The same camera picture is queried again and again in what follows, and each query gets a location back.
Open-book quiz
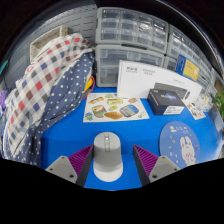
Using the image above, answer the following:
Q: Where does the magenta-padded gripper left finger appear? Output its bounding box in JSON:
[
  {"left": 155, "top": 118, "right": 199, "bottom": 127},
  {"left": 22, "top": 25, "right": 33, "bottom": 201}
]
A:
[{"left": 45, "top": 143, "right": 95, "bottom": 188}]

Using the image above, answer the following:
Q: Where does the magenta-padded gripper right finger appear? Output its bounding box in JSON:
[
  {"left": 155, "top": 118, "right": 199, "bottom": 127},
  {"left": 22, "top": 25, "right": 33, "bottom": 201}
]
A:
[{"left": 132, "top": 143, "right": 182, "bottom": 187}]

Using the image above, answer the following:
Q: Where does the white computer mouse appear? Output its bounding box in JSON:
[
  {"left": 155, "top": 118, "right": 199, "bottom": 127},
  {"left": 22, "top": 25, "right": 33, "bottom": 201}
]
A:
[{"left": 92, "top": 131, "right": 124, "bottom": 183}]

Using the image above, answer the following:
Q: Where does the round blue rabbit mouse pad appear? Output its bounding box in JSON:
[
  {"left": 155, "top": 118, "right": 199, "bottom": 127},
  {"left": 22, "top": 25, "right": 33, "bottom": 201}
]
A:
[{"left": 158, "top": 120, "right": 201, "bottom": 170}]

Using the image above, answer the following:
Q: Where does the small black box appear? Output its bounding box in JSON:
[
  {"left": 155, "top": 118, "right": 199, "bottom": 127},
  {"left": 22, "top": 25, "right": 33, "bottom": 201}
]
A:
[{"left": 147, "top": 88, "right": 186, "bottom": 116}]

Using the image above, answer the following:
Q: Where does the large food sticker sheet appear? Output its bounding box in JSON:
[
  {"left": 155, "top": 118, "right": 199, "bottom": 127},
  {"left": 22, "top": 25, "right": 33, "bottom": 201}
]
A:
[{"left": 82, "top": 93, "right": 150, "bottom": 123}]

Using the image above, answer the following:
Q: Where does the small sticker sheet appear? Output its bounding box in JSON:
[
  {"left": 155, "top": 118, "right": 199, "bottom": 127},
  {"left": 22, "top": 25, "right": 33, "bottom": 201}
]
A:
[{"left": 185, "top": 102, "right": 207, "bottom": 121}]

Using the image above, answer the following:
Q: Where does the clear plastic box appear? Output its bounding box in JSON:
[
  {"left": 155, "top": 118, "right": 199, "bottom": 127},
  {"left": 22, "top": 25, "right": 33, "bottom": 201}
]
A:
[{"left": 199, "top": 93, "right": 214, "bottom": 111}]

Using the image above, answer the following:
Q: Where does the long white keyboard box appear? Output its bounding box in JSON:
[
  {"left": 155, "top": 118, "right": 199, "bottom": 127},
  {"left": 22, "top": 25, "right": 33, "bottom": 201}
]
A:
[{"left": 116, "top": 59, "right": 203, "bottom": 105}]

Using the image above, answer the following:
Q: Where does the red blue checkered cloth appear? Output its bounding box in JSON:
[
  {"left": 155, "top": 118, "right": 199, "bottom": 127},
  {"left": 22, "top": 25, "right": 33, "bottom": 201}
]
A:
[{"left": 2, "top": 33, "right": 94, "bottom": 158}]

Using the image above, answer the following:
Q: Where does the green potted plant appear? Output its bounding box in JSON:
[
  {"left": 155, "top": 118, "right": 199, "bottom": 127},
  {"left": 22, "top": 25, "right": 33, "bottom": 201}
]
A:
[{"left": 211, "top": 91, "right": 224, "bottom": 123}]

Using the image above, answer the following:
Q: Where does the yellow and blue box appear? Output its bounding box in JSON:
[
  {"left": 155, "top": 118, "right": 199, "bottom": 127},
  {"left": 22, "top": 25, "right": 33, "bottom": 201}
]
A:
[{"left": 174, "top": 54, "right": 201, "bottom": 83}]

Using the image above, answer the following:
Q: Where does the grey many-drawer cabinet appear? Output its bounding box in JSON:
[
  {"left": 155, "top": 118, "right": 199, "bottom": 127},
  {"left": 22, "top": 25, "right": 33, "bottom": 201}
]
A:
[
  {"left": 95, "top": 7, "right": 169, "bottom": 54},
  {"left": 199, "top": 49, "right": 218, "bottom": 88},
  {"left": 166, "top": 24, "right": 205, "bottom": 65}
]

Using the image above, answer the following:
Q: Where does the beige woven basket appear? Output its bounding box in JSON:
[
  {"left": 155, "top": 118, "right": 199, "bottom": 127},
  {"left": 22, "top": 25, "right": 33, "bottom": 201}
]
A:
[{"left": 29, "top": 25, "right": 69, "bottom": 63}]

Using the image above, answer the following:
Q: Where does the yellow tool with red cable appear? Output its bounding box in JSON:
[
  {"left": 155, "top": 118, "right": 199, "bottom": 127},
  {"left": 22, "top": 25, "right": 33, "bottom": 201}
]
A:
[{"left": 83, "top": 75, "right": 96, "bottom": 99}]

